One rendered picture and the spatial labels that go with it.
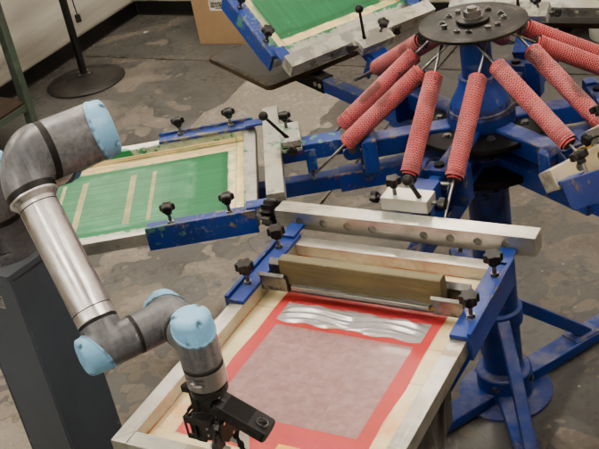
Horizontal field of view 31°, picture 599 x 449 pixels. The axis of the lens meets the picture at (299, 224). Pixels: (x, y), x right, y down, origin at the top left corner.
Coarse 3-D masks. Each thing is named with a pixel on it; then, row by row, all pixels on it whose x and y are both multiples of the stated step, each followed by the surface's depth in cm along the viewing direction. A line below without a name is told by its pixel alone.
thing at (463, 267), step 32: (320, 256) 265; (352, 256) 260; (384, 256) 255; (416, 256) 253; (448, 256) 250; (224, 320) 243; (448, 352) 220; (160, 384) 227; (448, 384) 214; (160, 416) 222; (416, 416) 204; (128, 448) 212; (160, 448) 209; (192, 448) 207; (416, 448) 202
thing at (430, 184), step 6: (420, 180) 274; (426, 180) 273; (432, 180) 272; (438, 180) 272; (414, 186) 271; (420, 186) 271; (426, 186) 270; (432, 186) 270; (438, 186) 271; (438, 192) 272; (438, 198) 272
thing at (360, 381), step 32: (416, 320) 237; (352, 352) 231; (384, 352) 229; (416, 352) 227; (320, 384) 223; (352, 384) 221; (384, 384) 220; (288, 416) 216; (320, 416) 214; (352, 416) 213; (384, 416) 211; (320, 448) 206; (352, 448) 205
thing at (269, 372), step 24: (264, 336) 241; (288, 336) 240; (312, 336) 238; (336, 336) 237; (240, 360) 235; (264, 360) 233; (288, 360) 232; (312, 360) 231; (240, 384) 228; (264, 384) 226; (288, 384) 225; (264, 408) 219; (288, 408) 218
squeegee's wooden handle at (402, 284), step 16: (288, 256) 249; (288, 272) 249; (304, 272) 247; (320, 272) 244; (336, 272) 242; (352, 272) 240; (368, 272) 238; (384, 272) 236; (400, 272) 235; (416, 272) 234; (336, 288) 245; (352, 288) 243; (368, 288) 240; (384, 288) 238; (400, 288) 236; (416, 288) 234; (432, 288) 232
